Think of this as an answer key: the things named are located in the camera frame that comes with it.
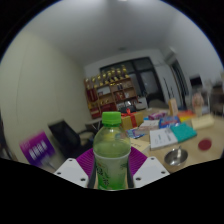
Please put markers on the dark glass door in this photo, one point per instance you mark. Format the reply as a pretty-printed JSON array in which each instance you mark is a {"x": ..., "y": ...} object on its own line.
[{"x": 146, "y": 80}]

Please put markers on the beige notebook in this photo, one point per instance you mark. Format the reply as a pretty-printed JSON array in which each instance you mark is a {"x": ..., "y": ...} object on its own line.
[{"x": 140, "y": 145}]

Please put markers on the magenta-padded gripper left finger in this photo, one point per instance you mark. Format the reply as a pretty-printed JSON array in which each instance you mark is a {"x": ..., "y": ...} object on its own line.
[{"x": 71, "y": 171}]

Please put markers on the wooden shelf unit with trophies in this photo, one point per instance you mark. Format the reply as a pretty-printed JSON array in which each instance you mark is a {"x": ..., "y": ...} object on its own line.
[{"x": 110, "y": 96}]

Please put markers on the small standing card box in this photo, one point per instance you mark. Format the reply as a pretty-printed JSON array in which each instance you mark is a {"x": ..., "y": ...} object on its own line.
[{"x": 173, "y": 107}]

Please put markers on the green drink bottle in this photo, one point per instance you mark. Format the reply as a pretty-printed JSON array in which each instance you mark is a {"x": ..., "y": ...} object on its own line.
[{"x": 111, "y": 156}]

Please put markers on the orange book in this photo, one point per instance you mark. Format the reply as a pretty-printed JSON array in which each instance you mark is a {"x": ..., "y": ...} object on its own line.
[{"x": 186, "y": 115}]

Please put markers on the teal notebook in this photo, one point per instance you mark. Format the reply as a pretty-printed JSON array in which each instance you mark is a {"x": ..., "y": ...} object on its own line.
[{"x": 183, "y": 132}]

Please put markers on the yellow gift box red ribbon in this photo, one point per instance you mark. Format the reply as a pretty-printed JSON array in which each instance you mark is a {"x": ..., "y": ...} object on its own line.
[{"x": 128, "y": 121}]

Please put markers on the black office chair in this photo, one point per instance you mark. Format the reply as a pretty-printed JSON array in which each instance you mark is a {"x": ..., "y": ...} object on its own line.
[{"x": 65, "y": 136}]

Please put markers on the small steel bowl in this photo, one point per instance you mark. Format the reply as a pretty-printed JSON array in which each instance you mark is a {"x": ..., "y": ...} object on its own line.
[{"x": 175, "y": 158}]

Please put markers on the purple sign board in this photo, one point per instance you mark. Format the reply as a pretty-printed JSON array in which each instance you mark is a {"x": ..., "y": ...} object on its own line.
[{"x": 36, "y": 150}]

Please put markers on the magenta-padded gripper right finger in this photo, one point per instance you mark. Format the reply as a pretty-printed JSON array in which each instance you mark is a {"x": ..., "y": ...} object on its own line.
[{"x": 150, "y": 171}]

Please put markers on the white printed booklet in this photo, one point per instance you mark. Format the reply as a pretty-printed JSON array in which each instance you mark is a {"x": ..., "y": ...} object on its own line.
[{"x": 162, "y": 138}]

